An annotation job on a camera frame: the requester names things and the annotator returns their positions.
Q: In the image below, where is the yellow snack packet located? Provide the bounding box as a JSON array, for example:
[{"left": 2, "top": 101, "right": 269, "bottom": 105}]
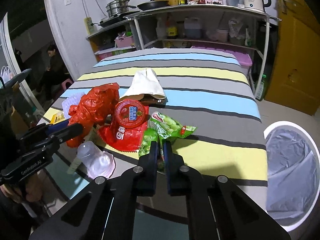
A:
[{"left": 50, "top": 111, "right": 65, "bottom": 124}]

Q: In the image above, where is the red snack wrapper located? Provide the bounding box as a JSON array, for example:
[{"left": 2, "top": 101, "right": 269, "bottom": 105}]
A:
[{"left": 98, "top": 103, "right": 149, "bottom": 152}]

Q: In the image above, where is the green snack bag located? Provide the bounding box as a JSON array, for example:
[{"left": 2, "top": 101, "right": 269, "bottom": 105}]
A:
[{"left": 138, "top": 112, "right": 197, "bottom": 173}]

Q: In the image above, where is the red plastic bag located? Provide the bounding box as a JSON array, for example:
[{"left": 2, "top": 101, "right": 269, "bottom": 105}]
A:
[{"left": 67, "top": 82, "right": 120, "bottom": 148}]

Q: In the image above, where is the red round lid cup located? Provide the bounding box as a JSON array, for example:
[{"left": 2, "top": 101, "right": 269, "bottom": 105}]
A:
[{"left": 114, "top": 99, "right": 146, "bottom": 129}]

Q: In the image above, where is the white trash bin with liner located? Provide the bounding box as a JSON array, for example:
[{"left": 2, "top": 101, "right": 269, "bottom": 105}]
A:
[{"left": 264, "top": 121, "right": 319, "bottom": 232}]

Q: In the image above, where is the left hand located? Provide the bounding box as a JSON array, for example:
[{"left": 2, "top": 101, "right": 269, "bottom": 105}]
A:
[{"left": 1, "top": 174, "right": 43, "bottom": 203}]

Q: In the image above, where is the ribbed clear plastic cup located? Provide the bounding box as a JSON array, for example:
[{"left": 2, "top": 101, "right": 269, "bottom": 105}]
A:
[{"left": 62, "top": 92, "right": 85, "bottom": 119}]

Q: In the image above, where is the pink plastic stool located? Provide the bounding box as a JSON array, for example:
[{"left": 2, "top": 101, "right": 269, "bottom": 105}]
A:
[{"left": 61, "top": 79, "right": 73, "bottom": 92}]

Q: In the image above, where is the seated person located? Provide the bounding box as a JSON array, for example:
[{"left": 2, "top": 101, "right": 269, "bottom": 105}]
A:
[{"left": 39, "top": 44, "right": 70, "bottom": 100}]

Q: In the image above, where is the white plastic shopping bag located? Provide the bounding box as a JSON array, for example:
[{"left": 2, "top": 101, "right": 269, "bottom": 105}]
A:
[{"left": 1, "top": 66, "right": 14, "bottom": 83}]

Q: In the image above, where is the white paper bag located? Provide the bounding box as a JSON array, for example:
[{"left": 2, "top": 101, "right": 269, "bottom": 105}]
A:
[{"left": 120, "top": 68, "right": 167, "bottom": 106}]

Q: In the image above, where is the striped tablecloth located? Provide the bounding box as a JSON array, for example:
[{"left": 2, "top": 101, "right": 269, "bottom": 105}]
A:
[{"left": 41, "top": 48, "right": 267, "bottom": 207}]

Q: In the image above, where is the pink plastic basket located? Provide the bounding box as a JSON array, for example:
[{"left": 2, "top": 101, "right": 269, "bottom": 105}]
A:
[{"left": 114, "top": 35, "right": 135, "bottom": 48}]

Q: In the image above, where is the white power strip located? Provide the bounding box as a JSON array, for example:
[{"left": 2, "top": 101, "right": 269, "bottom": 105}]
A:
[{"left": 84, "top": 17, "right": 95, "bottom": 35}]

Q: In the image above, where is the green glass bottle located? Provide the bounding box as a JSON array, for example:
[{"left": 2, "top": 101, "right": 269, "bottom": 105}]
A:
[{"left": 255, "top": 74, "right": 267, "bottom": 101}]

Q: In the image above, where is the black induction cooker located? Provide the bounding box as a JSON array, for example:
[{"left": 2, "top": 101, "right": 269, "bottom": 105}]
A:
[{"left": 98, "top": 11, "right": 138, "bottom": 28}]

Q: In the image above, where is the yellow-label oil bottle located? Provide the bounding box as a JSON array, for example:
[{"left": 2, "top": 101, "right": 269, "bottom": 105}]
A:
[{"left": 165, "top": 15, "right": 178, "bottom": 38}]

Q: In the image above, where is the blue liquid jug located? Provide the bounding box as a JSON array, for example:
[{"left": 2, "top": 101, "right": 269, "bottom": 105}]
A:
[{"left": 184, "top": 17, "right": 202, "bottom": 39}]

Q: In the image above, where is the stainless steel steamer pot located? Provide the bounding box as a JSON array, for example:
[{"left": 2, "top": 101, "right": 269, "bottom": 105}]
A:
[{"left": 106, "top": 0, "right": 136, "bottom": 17}]

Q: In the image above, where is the yellow wooden door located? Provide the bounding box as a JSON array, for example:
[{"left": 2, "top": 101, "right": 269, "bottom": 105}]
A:
[{"left": 265, "top": 0, "right": 319, "bottom": 115}]

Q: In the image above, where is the white metal shelf rack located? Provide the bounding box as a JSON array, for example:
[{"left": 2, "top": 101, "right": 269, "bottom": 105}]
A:
[{"left": 125, "top": 4, "right": 280, "bottom": 98}]

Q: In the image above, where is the black frying pan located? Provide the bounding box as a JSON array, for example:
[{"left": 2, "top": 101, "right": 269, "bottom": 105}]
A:
[{"left": 137, "top": 0, "right": 169, "bottom": 11}]

